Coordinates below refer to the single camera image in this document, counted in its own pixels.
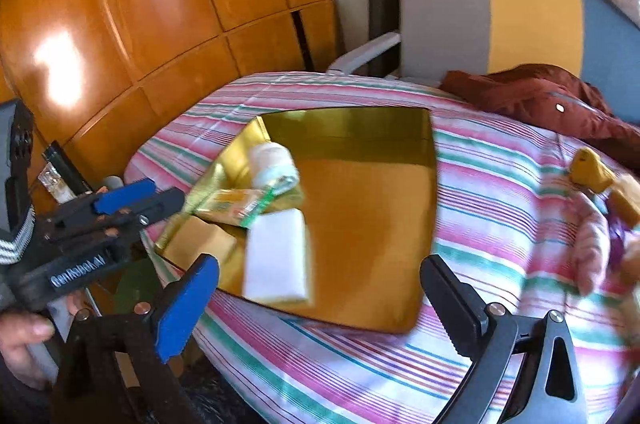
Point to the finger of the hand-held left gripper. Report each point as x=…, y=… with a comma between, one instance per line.
x=160, y=206
x=125, y=196

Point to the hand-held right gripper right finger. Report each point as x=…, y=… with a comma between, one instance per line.
x=450, y=309

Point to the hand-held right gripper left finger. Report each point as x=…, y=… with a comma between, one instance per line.
x=185, y=309

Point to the golden tray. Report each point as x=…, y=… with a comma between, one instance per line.
x=360, y=224

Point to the yellow sock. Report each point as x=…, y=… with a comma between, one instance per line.
x=590, y=168

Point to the person's left hand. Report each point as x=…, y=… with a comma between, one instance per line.
x=27, y=329

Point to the tan box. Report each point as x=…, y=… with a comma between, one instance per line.
x=202, y=244

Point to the green yellow snack packet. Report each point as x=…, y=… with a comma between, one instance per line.
x=232, y=206

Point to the striped bedsheet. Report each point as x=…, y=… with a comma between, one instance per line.
x=500, y=224

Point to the white tissue pack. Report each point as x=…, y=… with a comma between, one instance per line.
x=277, y=259

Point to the white plastic bottle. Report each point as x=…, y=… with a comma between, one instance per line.
x=272, y=166

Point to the pale pink cloth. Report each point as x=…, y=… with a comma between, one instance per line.
x=592, y=244

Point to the wooden wardrobe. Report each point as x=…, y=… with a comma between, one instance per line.
x=150, y=3

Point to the red-brown jacket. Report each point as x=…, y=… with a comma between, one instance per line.
x=530, y=103

